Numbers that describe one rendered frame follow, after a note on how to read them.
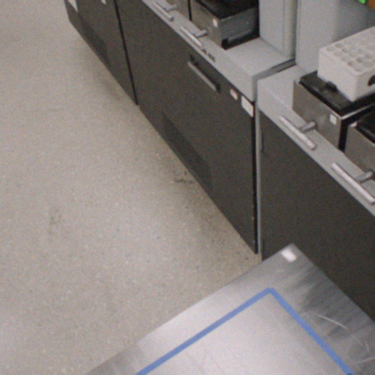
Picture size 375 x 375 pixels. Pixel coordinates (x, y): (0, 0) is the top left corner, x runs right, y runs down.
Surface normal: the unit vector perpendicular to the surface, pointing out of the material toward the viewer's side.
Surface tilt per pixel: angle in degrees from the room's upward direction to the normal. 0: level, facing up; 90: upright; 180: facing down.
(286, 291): 0
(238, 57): 0
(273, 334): 0
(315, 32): 90
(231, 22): 90
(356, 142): 90
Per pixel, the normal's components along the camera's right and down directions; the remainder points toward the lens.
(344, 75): -0.88, 0.40
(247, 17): 0.46, 0.61
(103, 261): -0.11, -0.69
